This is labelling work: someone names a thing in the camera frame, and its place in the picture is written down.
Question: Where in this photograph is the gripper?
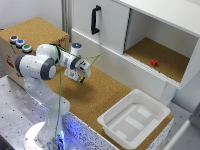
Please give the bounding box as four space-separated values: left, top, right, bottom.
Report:
64 59 92 83

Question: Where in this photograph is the pink block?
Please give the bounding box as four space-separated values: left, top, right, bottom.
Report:
150 58 159 68

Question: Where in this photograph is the green button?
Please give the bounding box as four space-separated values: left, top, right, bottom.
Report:
21 43 34 55

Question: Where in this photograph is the wooden drawer box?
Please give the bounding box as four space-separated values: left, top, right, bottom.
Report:
0 16 71 89

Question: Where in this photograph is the white sliding door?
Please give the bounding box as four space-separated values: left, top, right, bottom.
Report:
72 0 131 55

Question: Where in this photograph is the blue button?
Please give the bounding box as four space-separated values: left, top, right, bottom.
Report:
15 38 27 49

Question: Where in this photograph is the red button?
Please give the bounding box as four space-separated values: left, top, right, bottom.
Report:
9 34 19 45

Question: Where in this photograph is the white plastic box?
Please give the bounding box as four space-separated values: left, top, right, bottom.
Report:
96 88 172 150

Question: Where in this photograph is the white cabinet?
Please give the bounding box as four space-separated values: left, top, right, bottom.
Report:
70 0 200 108

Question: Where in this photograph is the green cable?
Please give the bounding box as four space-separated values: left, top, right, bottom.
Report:
51 44 102 150

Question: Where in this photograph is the black door handle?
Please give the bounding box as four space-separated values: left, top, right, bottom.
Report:
90 4 102 36

